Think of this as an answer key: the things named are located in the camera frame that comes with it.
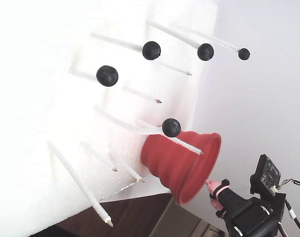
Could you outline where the camera circuit board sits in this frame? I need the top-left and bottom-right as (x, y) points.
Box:
(255, 154), (281, 198)

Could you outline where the white foam block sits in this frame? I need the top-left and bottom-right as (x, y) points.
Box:
(0, 0), (218, 237)

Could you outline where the coloured wire bundle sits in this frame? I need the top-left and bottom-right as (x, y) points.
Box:
(275, 179), (300, 192)

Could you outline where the black cable white sleeve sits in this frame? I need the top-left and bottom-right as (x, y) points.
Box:
(283, 199), (300, 234)

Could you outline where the red collapsible silicone cup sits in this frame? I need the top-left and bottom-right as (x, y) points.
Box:
(141, 130), (222, 206)

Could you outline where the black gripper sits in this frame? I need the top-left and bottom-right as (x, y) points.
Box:
(204, 179), (287, 237)

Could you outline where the dark blueberry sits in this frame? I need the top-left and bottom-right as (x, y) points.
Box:
(197, 43), (215, 61)
(162, 118), (182, 138)
(96, 65), (119, 87)
(142, 41), (162, 61)
(238, 48), (251, 61)

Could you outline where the beige cardboard box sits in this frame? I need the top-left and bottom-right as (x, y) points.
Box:
(149, 197), (226, 237)

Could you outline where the long white pipe cleaner stem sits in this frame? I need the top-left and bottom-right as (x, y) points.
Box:
(46, 141), (114, 228)

